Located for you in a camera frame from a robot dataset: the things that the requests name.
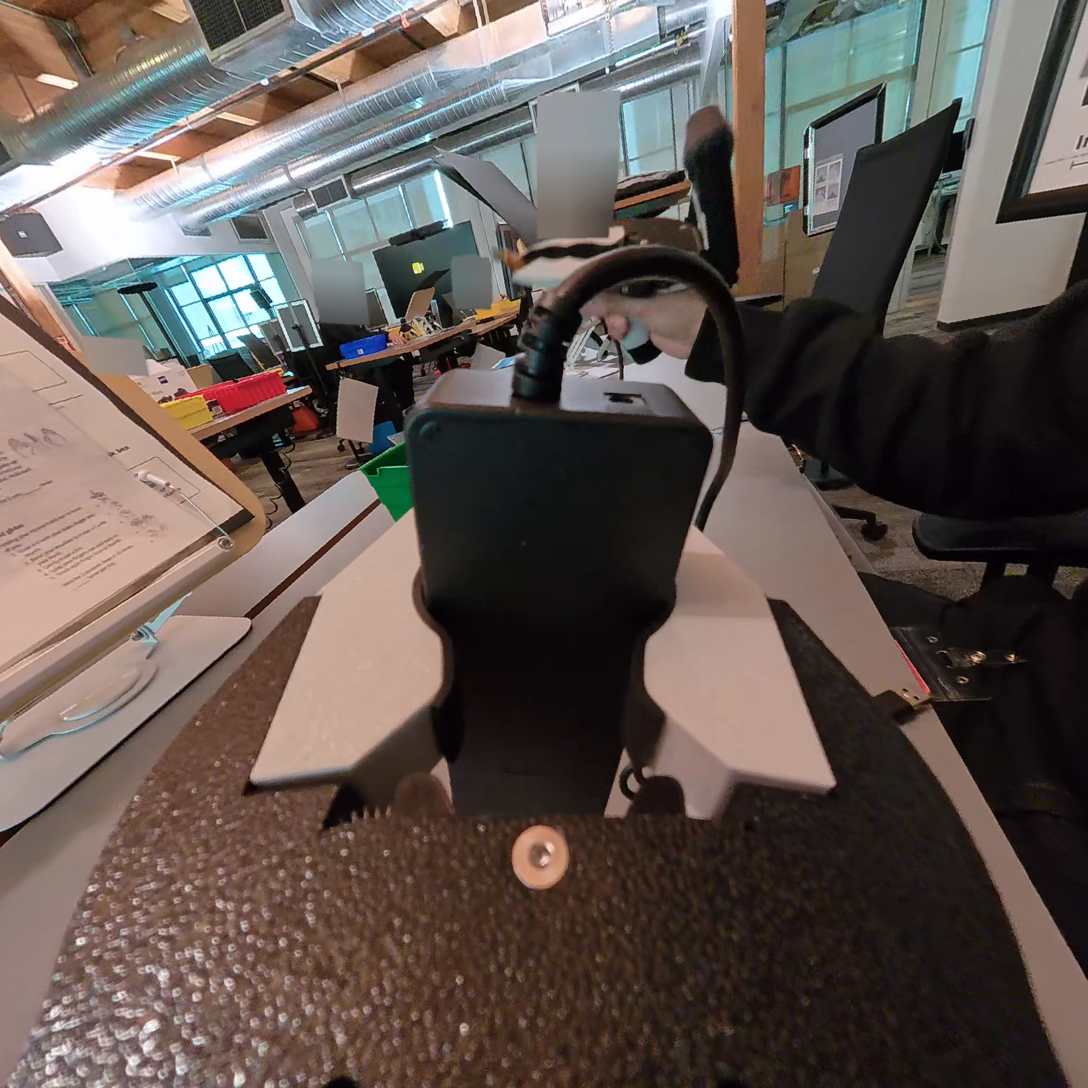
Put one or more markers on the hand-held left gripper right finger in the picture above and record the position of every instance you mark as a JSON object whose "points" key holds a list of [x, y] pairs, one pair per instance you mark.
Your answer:
{"points": [[739, 680]]}

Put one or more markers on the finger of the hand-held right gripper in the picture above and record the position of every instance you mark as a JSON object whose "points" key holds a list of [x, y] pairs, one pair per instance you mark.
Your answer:
{"points": [[586, 238], [552, 272]]}

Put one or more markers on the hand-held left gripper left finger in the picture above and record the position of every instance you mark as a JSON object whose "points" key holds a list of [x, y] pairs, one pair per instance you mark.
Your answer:
{"points": [[357, 680]]}

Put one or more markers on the green plastic bin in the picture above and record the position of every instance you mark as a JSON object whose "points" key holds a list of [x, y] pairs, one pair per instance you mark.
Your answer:
{"points": [[391, 484]]}

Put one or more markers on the person's right hand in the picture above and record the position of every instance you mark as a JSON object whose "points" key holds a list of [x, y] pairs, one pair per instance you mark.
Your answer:
{"points": [[671, 323]]}

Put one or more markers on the dark grey flag panel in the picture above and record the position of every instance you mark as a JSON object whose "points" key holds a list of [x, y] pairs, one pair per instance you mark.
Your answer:
{"points": [[493, 191]]}

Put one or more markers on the framed notice board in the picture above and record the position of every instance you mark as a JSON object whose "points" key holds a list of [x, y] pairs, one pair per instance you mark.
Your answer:
{"points": [[841, 170]]}

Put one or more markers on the wooden top desk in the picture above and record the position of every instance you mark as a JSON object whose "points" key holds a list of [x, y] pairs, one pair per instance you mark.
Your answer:
{"points": [[255, 416], [425, 340]]}

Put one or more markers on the black office chair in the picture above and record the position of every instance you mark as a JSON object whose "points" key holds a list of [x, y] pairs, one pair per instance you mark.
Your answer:
{"points": [[977, 535], [884, 238]]}

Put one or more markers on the wooden document stand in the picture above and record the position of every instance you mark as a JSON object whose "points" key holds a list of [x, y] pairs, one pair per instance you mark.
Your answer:
{"points": [[251, 523]]}

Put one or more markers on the blue plastic bin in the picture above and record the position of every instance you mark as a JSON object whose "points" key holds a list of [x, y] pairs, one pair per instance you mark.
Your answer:
{"points": [[367, 347]]}

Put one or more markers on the white card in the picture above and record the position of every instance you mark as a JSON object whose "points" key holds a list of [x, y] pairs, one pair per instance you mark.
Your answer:
{"points": [[357, 412]]}

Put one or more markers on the red plastic bin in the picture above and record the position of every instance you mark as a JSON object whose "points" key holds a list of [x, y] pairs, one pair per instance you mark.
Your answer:
{"points": [[246, 391]]}

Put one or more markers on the yellow plastic bin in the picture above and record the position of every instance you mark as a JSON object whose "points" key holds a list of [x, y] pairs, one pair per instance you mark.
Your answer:
{"points": [[187, 412]]}

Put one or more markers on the printed instruction sheet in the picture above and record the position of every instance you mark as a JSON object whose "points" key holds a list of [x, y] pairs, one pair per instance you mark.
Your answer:
{"points": [[68, 510]]}

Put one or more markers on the framed marker poster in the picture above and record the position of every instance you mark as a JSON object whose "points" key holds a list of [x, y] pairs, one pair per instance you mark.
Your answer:
{"points": [[1054, 102]]}

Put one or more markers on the white printed box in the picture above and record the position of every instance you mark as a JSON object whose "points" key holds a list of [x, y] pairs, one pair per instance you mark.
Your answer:
{"points": [[166, 381]]}

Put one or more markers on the wooden post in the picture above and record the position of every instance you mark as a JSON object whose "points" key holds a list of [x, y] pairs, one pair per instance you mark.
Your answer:
{"points": [[748, 85]]}

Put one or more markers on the black wall screen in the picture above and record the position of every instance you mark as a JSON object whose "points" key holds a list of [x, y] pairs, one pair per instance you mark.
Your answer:
{"points": [[408, 255]]}

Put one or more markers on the silver ventilation duct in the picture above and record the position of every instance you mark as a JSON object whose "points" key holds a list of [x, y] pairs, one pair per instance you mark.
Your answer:
{"points": [[127, 93], [382, 119]]}

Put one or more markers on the black wall speaker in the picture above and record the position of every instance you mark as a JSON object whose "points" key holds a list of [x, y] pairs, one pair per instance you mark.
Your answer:
{"points": [[30, 234]]}

